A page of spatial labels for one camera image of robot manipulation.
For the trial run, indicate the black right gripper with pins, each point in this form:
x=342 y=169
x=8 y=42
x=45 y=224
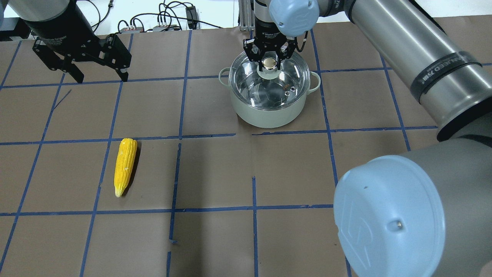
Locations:
x=268 y=35

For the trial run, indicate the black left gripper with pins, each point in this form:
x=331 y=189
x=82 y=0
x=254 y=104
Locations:
x=60 y=35

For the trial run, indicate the glass pot lid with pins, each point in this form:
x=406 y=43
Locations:
x=270 y=90

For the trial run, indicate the yellow corn cob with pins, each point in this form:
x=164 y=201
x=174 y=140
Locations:
x=125 y=158

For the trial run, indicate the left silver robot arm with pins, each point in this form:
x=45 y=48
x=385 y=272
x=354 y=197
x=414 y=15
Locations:
x=28 y=8

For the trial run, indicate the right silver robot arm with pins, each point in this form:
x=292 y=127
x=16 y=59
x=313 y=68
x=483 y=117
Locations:
x=361 y=111

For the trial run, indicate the pale green cooking pot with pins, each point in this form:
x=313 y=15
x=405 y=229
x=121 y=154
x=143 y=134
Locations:
x=268 y=119

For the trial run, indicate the usb hub board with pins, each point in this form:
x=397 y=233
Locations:
x=165 y=28
x=131 y=29

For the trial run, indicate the black power adapter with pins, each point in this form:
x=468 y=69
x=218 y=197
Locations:
x=192 y=17

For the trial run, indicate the brown paper table mat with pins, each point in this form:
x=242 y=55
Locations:
x=188 y=209

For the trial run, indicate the aluminium frame post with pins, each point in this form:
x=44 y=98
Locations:
x=246 y=21

